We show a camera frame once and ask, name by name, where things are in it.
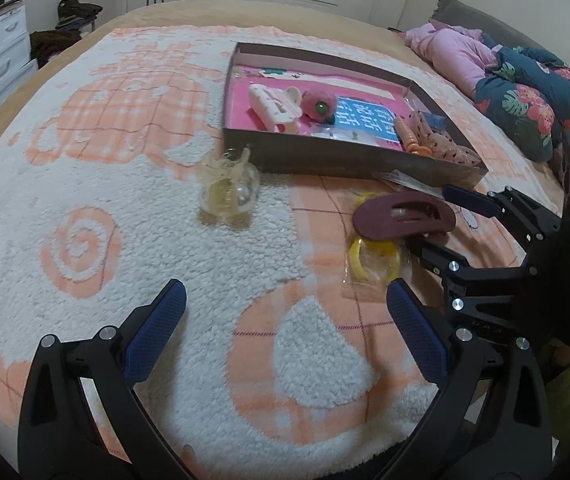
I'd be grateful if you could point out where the clear pearl hair claw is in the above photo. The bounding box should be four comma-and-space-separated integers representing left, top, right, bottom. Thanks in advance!
200, 146, 261, 223

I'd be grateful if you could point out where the pale orange hair clip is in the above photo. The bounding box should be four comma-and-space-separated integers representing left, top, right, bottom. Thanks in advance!
396, 117, 428, 156

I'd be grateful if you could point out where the pink clothing pile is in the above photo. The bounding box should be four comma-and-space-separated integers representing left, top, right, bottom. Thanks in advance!
405, 20, 501, 98

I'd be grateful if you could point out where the pink fuzzy hair clip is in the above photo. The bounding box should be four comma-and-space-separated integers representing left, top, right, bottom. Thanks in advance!
299, 91, 338, 123

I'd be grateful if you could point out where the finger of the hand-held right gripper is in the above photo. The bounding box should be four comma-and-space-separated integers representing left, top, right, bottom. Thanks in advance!
442, 185, 563, 246
405, 235, 526, 291

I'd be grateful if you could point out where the dark blue floral duvet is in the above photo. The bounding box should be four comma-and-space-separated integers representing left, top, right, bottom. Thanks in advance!
474, 46, 570, 163

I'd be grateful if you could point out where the dark brown clothes heap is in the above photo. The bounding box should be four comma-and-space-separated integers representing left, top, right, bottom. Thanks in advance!
29, 29, 83, 68

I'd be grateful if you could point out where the orange polka dot bow clip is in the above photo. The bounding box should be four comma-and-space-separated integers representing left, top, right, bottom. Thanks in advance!
410, 110, 481, 166

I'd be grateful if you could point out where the dark cardboard box tray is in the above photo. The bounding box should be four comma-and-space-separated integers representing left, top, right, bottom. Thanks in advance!
222, 41, 488, 188

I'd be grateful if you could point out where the clear plastic packet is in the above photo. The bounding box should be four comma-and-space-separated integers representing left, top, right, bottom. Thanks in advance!
371, 170, 448, 198

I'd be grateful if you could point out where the maroon hair clip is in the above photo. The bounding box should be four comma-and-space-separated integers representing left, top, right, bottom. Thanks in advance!
352, 194, 458, 241

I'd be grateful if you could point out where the bed with beige sheet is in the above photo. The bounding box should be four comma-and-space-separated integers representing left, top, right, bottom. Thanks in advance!
0, 0, 566, 461

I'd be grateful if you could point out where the person's right hand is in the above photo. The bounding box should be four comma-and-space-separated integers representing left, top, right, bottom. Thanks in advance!
550, 338, 570, 368

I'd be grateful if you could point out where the yellow bangle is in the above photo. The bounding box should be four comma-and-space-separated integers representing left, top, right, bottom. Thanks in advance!
342, 235, 413, 293

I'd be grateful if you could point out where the white hair claw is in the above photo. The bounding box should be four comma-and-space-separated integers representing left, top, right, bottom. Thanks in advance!
248, 84, 303, 133

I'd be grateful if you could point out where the dark folded clothes pile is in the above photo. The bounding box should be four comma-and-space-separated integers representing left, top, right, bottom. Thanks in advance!
56, 0, 103, 31

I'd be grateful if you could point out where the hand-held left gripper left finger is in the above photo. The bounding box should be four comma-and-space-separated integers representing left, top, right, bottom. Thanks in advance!
17, 279, 196, 480

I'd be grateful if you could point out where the white earring card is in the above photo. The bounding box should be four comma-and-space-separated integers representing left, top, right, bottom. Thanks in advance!
310, 127, 366, 144

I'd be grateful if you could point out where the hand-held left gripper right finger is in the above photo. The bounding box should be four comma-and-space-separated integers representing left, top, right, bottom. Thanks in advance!
386, 279, 556, 480

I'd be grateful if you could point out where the white and orange plaid blanket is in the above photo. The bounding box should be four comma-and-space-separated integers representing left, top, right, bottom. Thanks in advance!
0, 25, 541, 461

